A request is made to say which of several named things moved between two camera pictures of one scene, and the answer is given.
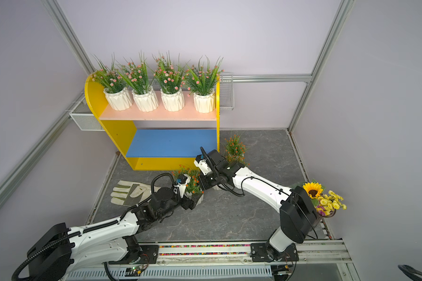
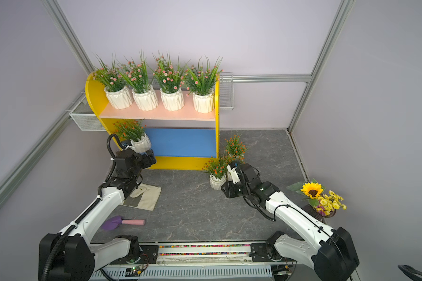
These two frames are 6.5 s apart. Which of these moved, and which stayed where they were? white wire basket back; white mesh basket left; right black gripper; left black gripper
Moved: left black gripper; right black gripper
Stayed: white mesh basket left; white wire basket back
